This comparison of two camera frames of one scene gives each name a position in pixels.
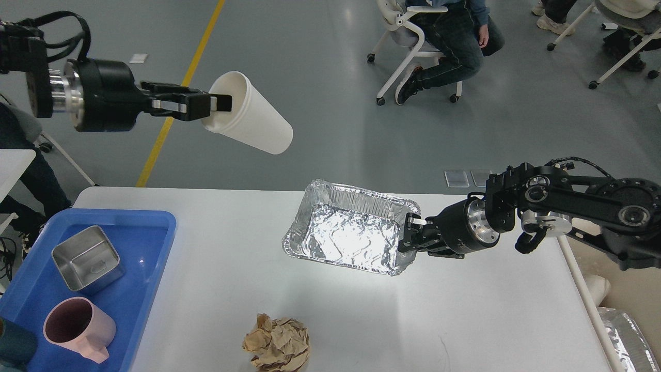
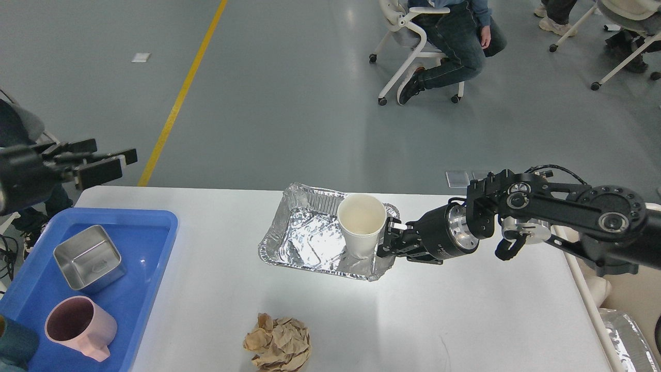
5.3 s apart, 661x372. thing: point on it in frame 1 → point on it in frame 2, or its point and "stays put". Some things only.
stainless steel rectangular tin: x=88 y=261 stays put
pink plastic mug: x=78 y=324 stays put
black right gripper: x=463 y=227 stays put
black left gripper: x=101 y=95 → x=28 y=172
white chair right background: x=643 y=15 stays put
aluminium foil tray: x=351 y=227 → x=304 y=233
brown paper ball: x=280 y=344 stays put
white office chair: x=393 y=14 stays put
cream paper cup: x=251 y=119 → x=363 y=219
